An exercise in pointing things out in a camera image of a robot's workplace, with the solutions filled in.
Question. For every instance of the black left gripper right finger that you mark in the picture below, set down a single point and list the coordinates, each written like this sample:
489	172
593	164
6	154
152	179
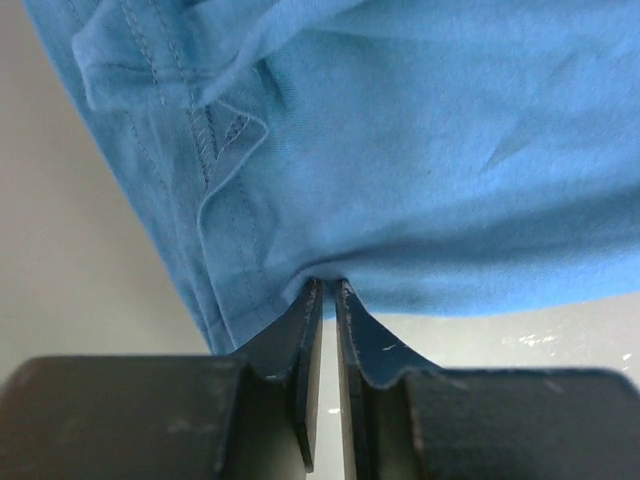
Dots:
376	417

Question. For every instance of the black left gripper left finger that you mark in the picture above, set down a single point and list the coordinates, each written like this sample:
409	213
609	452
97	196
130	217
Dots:
288	353

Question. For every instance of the blue t-shirt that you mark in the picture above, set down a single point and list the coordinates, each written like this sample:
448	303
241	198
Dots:
450	158

